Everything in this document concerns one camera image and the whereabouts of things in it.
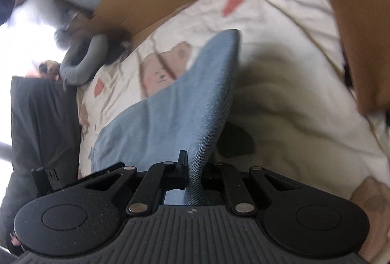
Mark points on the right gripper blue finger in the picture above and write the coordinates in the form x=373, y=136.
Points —
x=182, y=170

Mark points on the blue-grey denim pants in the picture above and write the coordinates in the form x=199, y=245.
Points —
x=187, y=115

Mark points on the dark grey pillow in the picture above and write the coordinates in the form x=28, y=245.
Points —
x=46, y=134

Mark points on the grey U-shaped neck pillow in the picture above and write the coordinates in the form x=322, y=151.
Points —
x=82, y=60

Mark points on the brown teddy bear toy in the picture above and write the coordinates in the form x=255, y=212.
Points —
x=49, y=70

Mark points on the cream bear-print quilt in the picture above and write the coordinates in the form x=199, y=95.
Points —
x=291, y=100

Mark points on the black cloth under neck pillow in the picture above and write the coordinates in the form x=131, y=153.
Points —
x=119, y=41

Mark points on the brown suede cushion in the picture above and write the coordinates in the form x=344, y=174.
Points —
x=364, y=29

